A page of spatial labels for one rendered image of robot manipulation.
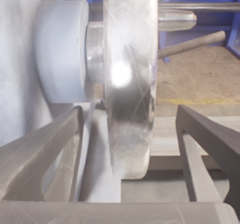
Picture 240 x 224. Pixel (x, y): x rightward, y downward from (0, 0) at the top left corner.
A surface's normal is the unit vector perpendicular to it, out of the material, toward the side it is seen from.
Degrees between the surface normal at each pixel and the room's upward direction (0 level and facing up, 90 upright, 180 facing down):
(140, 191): 16
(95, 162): 0
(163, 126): 0
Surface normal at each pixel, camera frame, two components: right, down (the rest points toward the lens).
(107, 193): -0.02, -0.82
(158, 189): -0.25, -0.69
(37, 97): 1.00, 0.00
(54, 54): -0.02, 0.26
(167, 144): -0.02, -0.12
